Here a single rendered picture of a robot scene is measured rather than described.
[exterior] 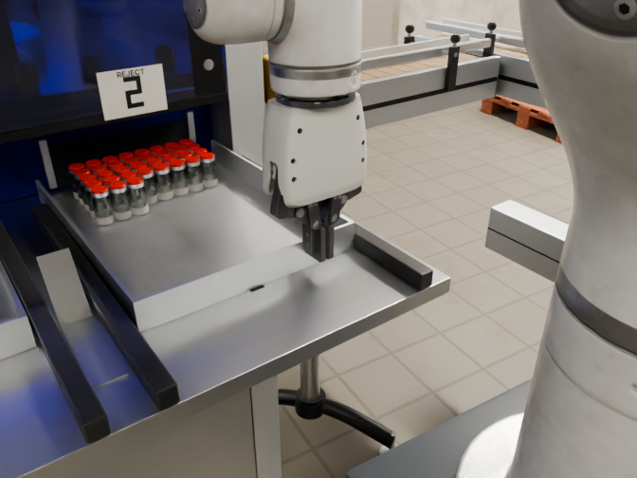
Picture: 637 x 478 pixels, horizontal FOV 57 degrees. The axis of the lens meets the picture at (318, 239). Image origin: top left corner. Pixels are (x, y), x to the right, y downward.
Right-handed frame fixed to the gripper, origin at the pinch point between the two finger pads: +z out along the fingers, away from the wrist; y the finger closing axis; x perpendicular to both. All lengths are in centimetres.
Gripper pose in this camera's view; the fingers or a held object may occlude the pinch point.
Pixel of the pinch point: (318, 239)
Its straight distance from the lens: 62.0
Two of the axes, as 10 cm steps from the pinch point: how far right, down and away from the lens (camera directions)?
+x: 5.9, 3.7, -7.2
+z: 0.2, 8.8, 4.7
